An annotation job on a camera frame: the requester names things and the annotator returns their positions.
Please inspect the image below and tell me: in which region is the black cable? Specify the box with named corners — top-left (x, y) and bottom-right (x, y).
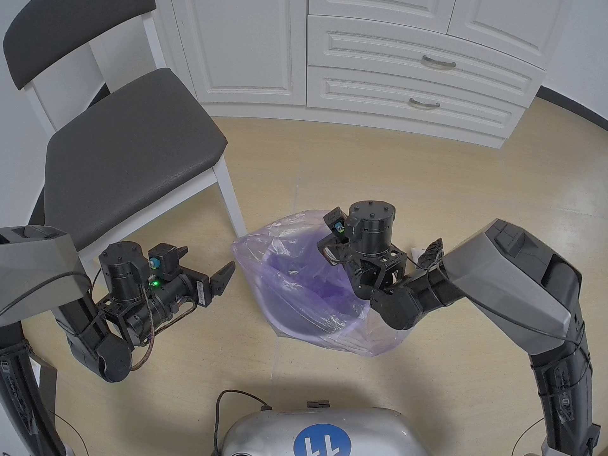
top-left (215, 390), bottom-right (272, 456)

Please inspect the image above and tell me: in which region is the white chair dark grey seat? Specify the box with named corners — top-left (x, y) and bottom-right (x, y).
top-left (2, 0), bottom-right (248, 269)

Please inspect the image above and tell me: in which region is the purple plastic bag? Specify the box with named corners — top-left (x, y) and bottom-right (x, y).
top-left (231, 209), bottom-right (414, 357)

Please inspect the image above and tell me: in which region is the black plastic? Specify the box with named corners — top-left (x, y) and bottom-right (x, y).
top-left (418, 238), bottom-right (445, 268)

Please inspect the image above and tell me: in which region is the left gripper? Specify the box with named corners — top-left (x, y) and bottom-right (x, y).
top-left (124, 274), bottom-right (213, 348)

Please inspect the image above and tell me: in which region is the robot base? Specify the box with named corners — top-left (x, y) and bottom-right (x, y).
top-left (223, 399), bottom-right (428, 456)

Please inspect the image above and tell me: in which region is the white wardrobe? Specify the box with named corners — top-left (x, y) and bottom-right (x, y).
top-left (151, 0), bottom-right (571, 150)

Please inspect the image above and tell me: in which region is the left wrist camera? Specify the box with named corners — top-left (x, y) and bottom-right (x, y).
top-left (147, 243), bottom-right (190, 282)

